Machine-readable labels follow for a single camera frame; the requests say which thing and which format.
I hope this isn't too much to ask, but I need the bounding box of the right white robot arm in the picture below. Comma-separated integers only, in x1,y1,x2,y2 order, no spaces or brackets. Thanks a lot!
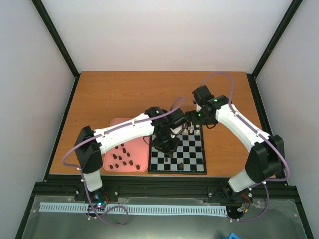
185,85,286,202

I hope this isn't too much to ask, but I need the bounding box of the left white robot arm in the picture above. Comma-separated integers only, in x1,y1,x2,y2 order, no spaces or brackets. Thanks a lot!
74,107,186,201

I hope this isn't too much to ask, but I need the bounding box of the black white chess board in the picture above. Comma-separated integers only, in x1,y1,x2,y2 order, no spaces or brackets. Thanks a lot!
148,125,207,175

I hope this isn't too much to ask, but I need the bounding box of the pink plastic tray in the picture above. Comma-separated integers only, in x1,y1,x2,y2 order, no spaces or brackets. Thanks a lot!
100,118,153,173

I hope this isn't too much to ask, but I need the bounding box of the blue object at bottom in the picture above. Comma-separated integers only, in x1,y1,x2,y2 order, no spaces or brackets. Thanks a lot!
222,232,241,239

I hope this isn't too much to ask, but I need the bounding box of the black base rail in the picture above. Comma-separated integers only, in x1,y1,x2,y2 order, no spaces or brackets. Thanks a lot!
31,175,300,205

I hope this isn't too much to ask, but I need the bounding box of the light blue cable duct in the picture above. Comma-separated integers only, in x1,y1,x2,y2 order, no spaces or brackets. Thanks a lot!
38,202,227,217

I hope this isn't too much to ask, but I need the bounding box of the right black frame post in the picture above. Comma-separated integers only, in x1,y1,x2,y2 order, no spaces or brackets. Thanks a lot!
251,0,304,78

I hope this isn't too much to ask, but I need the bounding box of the black frame post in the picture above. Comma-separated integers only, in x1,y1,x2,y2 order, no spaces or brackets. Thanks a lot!
31,0,81,75
251,0,304,78

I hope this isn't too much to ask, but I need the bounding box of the left black frame post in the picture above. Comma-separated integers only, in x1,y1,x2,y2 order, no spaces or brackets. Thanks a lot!
31,0,81,75

